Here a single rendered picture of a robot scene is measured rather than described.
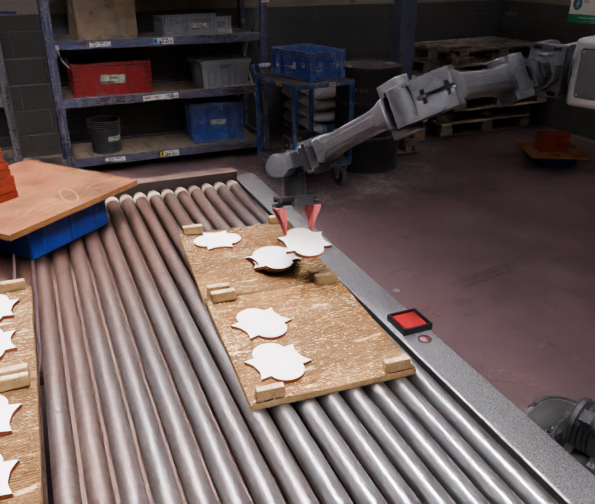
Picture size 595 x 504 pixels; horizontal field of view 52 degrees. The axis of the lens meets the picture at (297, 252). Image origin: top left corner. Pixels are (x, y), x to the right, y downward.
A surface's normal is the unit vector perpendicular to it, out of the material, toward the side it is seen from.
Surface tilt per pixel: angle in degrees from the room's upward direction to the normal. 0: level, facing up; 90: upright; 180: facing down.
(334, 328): 0
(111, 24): 85
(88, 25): 84
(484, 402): 0
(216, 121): 90
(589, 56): 90
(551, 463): 0
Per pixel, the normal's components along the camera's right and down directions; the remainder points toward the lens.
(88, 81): 0.41, 0.40
